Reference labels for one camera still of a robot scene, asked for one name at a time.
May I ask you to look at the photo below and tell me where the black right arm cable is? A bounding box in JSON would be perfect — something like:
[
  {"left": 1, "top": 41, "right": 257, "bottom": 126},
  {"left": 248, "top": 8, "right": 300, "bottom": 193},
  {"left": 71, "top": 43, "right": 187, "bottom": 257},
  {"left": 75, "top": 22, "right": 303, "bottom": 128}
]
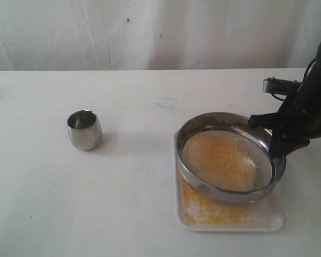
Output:
[{"left": 271, "top": 57, "right": 318, "bottom": 101}]

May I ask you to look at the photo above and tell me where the white backdrop curtain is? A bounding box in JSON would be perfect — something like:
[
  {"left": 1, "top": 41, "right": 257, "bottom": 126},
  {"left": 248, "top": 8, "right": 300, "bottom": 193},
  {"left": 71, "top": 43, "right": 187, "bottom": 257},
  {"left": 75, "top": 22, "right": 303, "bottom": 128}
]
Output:
[{"left": 0, "top": 1, "right": 321, "bottom": 71}]

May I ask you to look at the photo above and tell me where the yellow grain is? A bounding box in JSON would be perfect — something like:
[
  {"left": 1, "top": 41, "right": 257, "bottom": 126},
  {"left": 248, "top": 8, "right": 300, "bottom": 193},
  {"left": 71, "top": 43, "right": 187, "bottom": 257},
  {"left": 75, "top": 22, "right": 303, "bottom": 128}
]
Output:
[{"left": 181, "top": 134, "right": 256, "bottom": 225}]

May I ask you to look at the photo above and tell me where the stainless steel cup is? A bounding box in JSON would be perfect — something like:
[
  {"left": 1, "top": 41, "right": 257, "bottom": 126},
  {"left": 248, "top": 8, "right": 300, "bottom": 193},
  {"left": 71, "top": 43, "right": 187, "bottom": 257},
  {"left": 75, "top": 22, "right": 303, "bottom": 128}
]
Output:
[{"left": 67, "top": 110, "right": 103, "bottom": 151}]

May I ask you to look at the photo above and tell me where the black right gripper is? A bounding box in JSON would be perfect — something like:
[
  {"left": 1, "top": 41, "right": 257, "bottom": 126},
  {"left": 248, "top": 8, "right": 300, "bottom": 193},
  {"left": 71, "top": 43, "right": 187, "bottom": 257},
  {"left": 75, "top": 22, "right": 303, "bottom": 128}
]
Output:
[{"left": 248, "top": 95, "right": 321, "bottom": 157}]

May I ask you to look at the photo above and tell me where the round steel sieve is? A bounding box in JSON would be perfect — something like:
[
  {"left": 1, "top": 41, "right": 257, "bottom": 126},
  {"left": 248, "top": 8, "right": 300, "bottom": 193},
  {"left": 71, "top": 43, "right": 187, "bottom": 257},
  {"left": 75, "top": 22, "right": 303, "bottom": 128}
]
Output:
[{"left": 175, "top": 112, "right": 286, "bottom": 203}]

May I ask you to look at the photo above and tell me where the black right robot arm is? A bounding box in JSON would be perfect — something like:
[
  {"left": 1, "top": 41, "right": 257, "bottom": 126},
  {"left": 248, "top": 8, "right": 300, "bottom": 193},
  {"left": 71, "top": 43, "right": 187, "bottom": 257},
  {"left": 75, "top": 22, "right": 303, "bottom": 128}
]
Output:
[{"left": 248, "top": 43, "right": 321, "bottom": 157}]

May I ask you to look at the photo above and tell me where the white plastic tray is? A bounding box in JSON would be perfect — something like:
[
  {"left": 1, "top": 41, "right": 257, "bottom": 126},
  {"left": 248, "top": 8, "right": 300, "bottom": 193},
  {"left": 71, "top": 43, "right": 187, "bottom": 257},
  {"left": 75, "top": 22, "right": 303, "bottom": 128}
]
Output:
[{"left": 173, "top": 131, "right": 285, "bottom": 232}]

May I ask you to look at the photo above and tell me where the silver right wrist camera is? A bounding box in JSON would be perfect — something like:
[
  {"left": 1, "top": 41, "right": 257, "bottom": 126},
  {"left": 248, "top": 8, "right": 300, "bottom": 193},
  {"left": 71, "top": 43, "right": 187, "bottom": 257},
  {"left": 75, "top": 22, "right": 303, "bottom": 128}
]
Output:
[{"left": 262, "top": 77, "right": 301, "bottom": 95}]

